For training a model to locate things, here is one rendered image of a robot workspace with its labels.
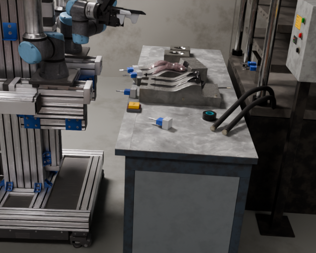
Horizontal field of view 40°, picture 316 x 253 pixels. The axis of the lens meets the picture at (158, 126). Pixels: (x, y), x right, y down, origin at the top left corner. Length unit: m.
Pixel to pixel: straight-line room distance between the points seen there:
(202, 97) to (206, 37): 2.87
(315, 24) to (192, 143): 0.87
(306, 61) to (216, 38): 3.16
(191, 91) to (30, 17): 1.05
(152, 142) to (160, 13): 3.35
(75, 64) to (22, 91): 0.53
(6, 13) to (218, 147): 1.33
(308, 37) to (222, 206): 0.98
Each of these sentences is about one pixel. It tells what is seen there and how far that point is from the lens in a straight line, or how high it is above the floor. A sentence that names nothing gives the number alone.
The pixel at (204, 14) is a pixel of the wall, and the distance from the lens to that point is 5.44.
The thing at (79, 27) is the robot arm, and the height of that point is 1.36.
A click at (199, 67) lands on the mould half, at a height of 0.91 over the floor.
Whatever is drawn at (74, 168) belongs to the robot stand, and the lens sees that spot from 3.14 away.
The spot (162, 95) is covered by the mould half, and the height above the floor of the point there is 0.85.
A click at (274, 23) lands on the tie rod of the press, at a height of 1.30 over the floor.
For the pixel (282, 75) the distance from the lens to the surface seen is 3.29.
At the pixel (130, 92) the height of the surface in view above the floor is 0.84.
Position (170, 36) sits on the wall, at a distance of 5.46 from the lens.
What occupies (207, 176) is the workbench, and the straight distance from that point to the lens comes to 2.22.
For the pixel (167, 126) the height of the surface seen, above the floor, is 0.82.
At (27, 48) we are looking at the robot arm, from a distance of 2.21.
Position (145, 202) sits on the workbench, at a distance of 2.31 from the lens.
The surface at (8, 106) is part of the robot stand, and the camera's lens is 2.34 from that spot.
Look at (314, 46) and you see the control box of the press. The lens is 2.44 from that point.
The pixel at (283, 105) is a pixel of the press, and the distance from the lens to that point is 2.92.
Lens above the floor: 1.80
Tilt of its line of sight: 25 degrees down
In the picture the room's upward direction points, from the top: 3 degrees clockwise
